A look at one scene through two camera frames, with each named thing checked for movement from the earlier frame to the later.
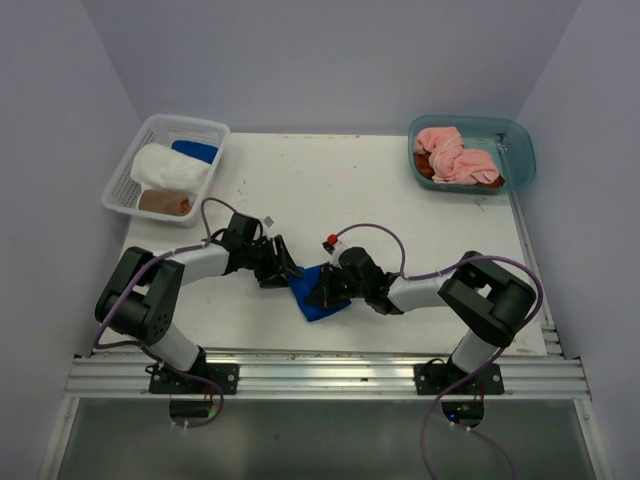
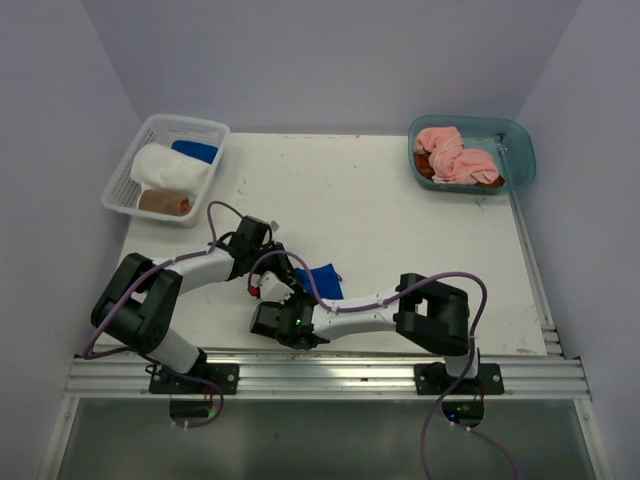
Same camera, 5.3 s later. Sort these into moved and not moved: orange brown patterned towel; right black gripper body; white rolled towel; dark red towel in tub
Moved: right black gripper body
Not moved: orange brown patterned towel; white rolled towel; dark red towel in tub
